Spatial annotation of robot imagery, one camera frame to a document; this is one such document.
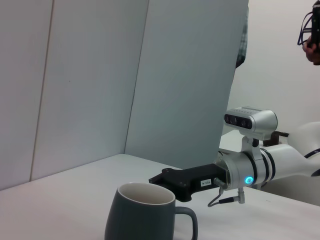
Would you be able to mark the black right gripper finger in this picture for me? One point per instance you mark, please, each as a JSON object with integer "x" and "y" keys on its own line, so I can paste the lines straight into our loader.
{"x": 156, "y": 180}

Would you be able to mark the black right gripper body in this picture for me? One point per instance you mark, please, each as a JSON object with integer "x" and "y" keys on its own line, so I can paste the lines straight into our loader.
{"x": 190, "y": 178}

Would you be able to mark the grey ceramic cup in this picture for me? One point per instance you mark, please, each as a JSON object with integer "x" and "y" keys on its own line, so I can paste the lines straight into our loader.
{"x": 140, "y": 220}

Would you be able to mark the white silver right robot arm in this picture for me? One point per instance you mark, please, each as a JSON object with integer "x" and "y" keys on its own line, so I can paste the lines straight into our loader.
{"x": 282, "y": 162}

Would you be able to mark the person's hand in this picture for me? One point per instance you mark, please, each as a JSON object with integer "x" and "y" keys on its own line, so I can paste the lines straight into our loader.
{"x": 313, "y": 56}

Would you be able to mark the person in checkered shirt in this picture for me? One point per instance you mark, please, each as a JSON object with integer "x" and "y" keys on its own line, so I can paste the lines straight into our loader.
{"x": 242, "y": 45}

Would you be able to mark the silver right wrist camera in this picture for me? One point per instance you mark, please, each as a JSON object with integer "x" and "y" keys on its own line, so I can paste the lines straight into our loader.
{"x": 260, "y": 122}

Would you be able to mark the dark brown mount block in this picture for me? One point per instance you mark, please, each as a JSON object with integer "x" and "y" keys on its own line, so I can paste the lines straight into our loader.
{"x": 275, "y": 138}

